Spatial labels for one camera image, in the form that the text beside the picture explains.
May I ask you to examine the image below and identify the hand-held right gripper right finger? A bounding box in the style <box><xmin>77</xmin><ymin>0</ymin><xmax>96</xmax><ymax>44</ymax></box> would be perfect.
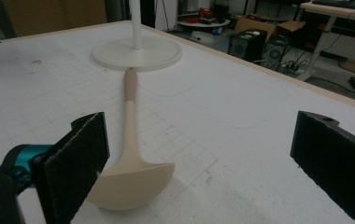
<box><xmin>290</xmin><ymin>110</ymin><xmax>355</xmax><ymax>224</ymax></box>

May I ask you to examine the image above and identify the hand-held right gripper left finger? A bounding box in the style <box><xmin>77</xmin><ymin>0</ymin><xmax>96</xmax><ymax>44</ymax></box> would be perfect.
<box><xmin>29</xmin><ymin>111</ymin><xmax>111</xmax><ymax>224</ymax></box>

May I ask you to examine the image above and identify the beige ladle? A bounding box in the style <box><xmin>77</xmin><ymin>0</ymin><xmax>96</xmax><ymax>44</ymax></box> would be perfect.
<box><xmin>86</xmin><ymin>66</ymin><xmax>177</xmax><ymax>211</ymax></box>

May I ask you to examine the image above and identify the white power strip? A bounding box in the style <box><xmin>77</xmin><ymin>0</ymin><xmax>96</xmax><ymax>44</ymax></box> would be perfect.
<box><xmin>280</xmin><ymin>62</ymin><xmax>306</xmax><ymax>78</ymax></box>

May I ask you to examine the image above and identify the black computer tower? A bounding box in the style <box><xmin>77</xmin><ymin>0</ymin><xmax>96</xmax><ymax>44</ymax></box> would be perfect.
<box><xmin>261</xmin><ymin>34</ymin><xmax>292</xmax><ymax>71</ymax></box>
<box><xmin>227</xmin><ymin>28</ymin><xmax>269</xmax><ymax>63</ymax></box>

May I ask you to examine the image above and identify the white round stand with pole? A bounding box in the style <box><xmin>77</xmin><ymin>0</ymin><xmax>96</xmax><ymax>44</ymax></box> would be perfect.
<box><xmin>91</xmin><ymin>0</ymin><xmax>183</xmax><ymax>73</ymax></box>

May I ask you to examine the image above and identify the white desk with metal legs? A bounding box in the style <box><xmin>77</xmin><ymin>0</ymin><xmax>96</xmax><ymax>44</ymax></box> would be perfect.
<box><xmin>297</xmin><ymin>1</ymin><xmax>355</xmax><ymax>82</ymax></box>

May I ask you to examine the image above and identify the brown wooden board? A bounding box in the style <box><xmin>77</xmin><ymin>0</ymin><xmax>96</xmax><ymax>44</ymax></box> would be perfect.
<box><xmin>2</xmin><ymin>0</ymin><xmax>108</xmax><ymax>38</ymax></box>

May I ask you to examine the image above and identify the brown cardboard box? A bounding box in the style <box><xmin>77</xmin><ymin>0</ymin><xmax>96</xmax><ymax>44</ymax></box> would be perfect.
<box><xmin>234</xmin><ymin>14</ymin><xmax>306</xmax><ymax>42</ymax></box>

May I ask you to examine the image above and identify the white round low table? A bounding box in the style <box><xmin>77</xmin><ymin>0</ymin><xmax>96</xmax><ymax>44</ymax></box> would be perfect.
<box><xmin>177</xmin><ymin>18</ymin><xmax>232</xmax><ymax>30</ymax></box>

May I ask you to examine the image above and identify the red tool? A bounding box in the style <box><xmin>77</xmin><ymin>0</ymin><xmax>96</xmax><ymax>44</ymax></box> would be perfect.
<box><xmin>197</xmin><ymin>7</ymin><xmax>216</xmax><ymax>20</ymax></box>

